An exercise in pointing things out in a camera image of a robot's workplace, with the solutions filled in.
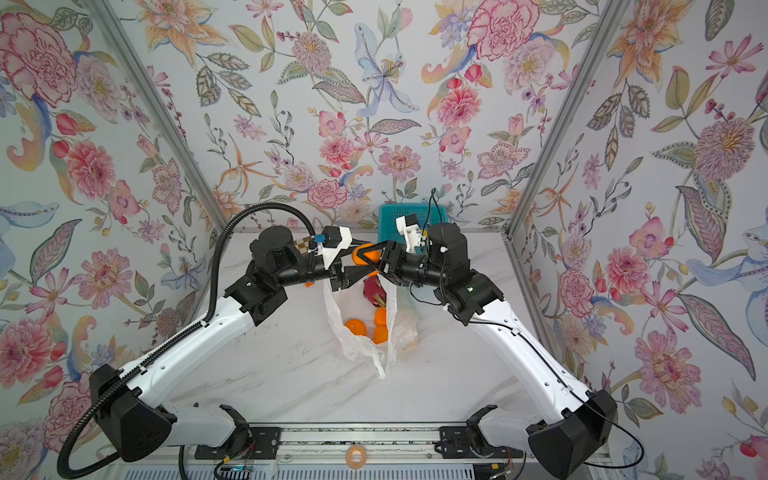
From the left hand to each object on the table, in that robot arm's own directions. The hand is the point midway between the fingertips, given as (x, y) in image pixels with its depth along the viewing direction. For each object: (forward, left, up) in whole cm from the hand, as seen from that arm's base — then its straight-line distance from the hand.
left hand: (372, 259), depth 62 cm
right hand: (+2, +3, -1) cm, 3 cm away
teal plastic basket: (+51, -21, -34) cm, 65 cm away
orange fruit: (+6, -1, -35) cm, 36 cm away
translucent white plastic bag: (+13, +8, -38) cm, 41 cm away
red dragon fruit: (+13, 0, -32) cm, 35 cm away
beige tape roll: (-31, +6, -38) cm, 50 cm away
